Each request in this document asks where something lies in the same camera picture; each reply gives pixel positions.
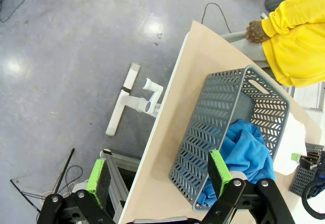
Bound grey plastic lattice basket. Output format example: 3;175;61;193
288;142;325;198
169;65;291;213

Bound person's right hand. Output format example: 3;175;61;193
245;20;270;44

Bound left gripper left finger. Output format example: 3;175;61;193
37;158;117;224

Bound black stand rods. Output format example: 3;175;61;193
10;147;83;213

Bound person's right forearm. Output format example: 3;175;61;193
262;0;325;39

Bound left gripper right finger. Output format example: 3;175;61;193
200;149;297;224

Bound aluminium frame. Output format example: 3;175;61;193
100;149;141;222

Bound person in yellow hoodie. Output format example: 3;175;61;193
220;0;325;88

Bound blue garment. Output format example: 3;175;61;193
197;119;277;207

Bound white table leg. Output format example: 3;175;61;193
105;62;166;137

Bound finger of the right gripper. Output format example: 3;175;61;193
291;150;321;171

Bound thin black floor cable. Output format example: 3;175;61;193
0;0;49;23

